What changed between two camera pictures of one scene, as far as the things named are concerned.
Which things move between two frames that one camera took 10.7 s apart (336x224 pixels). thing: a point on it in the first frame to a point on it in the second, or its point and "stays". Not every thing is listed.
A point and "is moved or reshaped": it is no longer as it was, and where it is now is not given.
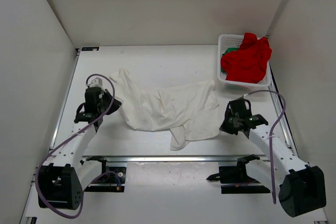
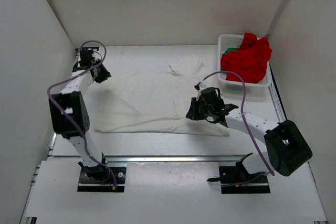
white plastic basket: [226, 41] stays
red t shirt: [248, 64] stays
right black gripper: [237, 106] to [196, 109]
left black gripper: [113, 104] to [102, 73]
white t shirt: [189, 112] is moved or reshaped
